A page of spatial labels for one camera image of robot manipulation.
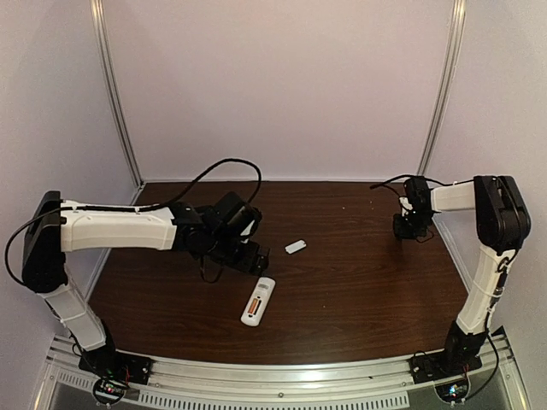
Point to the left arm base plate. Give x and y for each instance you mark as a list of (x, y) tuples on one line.
[(115, 365)]

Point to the white remote control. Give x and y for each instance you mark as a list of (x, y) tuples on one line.
[(263, 290)]

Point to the left aluminium frame post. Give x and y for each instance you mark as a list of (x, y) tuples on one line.
[(107, 65)]

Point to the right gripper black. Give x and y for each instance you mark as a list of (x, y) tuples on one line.
[(404, 226)]

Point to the curved aluminium front rail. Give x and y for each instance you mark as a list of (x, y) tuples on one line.
[(370, 384)]

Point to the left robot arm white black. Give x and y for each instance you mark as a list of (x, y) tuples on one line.
[(221, 233)]

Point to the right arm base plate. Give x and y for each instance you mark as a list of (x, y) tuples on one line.
[(434, 366)]

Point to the orange AA battery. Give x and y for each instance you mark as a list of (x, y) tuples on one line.
[(253, 306)]

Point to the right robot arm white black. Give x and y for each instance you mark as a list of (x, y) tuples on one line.
[(502, 225)]

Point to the right aluminium frame post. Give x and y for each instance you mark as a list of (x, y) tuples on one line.
[(451, 57)]

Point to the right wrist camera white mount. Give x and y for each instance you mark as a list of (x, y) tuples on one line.
[(405, 204)]

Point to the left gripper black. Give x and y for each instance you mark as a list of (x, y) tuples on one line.
[(255, 260)]

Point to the white battery cover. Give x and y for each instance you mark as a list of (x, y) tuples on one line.
[(292, 248)]

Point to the aluminium frame post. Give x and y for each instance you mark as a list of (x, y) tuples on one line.
[(451, 57), (107, 65)]

